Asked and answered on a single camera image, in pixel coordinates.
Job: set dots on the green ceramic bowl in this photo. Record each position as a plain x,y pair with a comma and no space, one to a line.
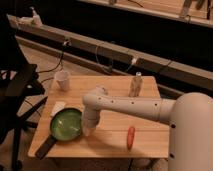
66,124

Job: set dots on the orange carrot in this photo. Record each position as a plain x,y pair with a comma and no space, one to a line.
130,137

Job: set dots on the white spray bottle on rail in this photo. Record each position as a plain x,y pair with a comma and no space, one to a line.
36,17

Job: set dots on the black office chair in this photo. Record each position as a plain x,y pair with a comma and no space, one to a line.
18,79

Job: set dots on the clear plastic bottle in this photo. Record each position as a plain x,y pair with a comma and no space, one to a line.
135,86

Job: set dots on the black rectangular remote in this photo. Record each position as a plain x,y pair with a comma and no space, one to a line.
45,147

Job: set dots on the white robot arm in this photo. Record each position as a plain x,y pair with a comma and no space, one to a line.
190,118

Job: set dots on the long metal rail beam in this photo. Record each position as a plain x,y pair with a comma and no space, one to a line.
181,72

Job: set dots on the white sponge block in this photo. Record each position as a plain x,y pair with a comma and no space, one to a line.
57,107

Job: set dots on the white paper cup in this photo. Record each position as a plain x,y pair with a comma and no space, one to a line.
62,78

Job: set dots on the wooden table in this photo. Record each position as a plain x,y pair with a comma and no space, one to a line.
109,140

